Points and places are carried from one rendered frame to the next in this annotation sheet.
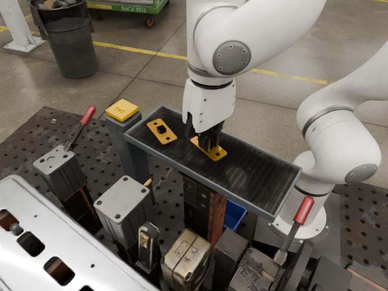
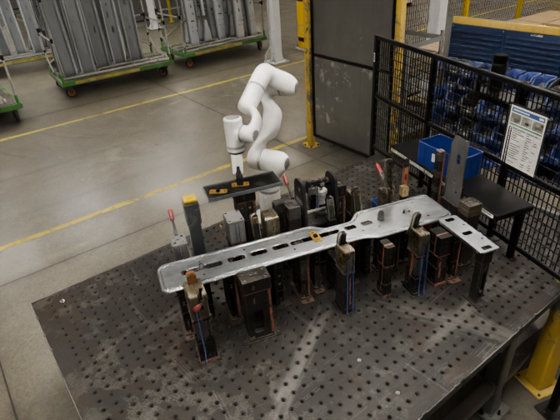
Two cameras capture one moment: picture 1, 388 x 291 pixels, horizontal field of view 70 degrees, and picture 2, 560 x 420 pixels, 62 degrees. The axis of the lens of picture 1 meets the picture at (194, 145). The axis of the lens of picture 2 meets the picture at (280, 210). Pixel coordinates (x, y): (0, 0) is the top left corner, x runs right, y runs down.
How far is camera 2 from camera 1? 1.83 m
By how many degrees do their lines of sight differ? 43
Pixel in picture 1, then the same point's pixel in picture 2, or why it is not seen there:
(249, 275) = (290, 204)
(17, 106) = not seen: outside the picture
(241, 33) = (255, 127)
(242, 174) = (261, 182)
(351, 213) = not seen: hidden behind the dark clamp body
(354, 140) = (277, 153)
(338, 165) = (280, 164)
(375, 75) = (268, 131)
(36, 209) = (195, 261)
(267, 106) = (154, 227)
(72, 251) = (231, 253)
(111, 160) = (148, 278)
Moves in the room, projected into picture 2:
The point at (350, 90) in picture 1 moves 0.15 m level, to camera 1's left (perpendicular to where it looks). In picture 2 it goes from (263, 140) to (246, 151)
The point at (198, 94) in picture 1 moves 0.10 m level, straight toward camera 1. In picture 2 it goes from (239, 157) to (257, 161)
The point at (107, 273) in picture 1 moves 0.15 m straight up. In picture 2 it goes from (252, 246) to (248, 218)
